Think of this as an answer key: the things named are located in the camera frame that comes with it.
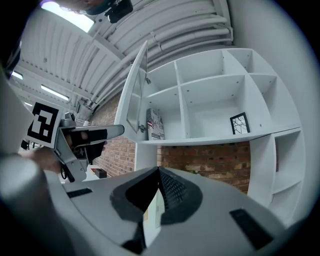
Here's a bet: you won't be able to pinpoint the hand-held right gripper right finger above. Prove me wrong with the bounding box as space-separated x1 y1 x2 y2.
149 166 286 256

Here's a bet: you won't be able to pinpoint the black head-mounted camera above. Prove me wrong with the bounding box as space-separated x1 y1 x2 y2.
103 0 134 24

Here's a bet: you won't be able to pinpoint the white wall shelf unit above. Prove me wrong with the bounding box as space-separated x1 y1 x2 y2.
134 47 306 227

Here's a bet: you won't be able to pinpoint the white cabinet glass door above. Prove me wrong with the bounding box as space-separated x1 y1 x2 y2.
113 40 151 144

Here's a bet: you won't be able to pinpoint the person's left forearm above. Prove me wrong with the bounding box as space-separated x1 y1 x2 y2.
21 147 63 174

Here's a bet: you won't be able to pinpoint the white ceiling pipes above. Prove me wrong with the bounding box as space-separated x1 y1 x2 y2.
87 0 235 111

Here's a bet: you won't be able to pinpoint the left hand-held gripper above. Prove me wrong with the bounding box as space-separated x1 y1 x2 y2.
24 101 125 183

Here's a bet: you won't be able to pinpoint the black picture frame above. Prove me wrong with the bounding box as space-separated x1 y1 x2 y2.
229 111 251 136

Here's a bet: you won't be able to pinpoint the flag-patterned book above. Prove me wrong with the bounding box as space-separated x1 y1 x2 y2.
146 107 166 141

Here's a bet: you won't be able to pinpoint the white side table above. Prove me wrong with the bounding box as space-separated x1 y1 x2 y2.
81 164 113 183

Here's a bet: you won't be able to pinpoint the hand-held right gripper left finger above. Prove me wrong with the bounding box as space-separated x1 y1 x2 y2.
61 166 161 256

